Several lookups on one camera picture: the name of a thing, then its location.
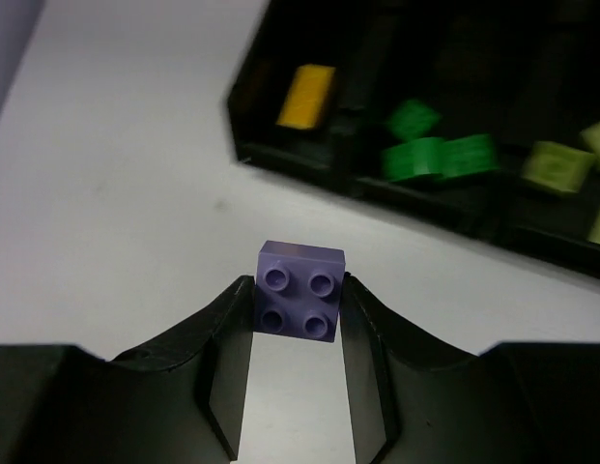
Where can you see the yellow curved lego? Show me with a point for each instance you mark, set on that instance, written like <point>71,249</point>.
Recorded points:
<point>306,99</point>

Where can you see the purple lego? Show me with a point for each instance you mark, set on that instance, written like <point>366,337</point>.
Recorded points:
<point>298,290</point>

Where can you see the green curved lego top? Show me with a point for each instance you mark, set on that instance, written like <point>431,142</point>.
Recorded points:
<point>412,119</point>

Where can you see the dark green lego brick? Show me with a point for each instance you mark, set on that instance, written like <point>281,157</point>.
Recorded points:
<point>467,156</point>

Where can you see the black compartment tray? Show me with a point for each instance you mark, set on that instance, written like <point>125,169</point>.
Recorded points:
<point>480,116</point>

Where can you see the green lego in tray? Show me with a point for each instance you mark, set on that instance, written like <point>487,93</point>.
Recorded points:
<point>419,158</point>

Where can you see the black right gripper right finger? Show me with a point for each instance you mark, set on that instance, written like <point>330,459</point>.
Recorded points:
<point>414,398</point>

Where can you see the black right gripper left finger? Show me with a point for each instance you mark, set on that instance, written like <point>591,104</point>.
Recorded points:
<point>176,398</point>

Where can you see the lime green lego brick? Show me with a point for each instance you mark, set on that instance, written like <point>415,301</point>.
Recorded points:
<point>557,168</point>

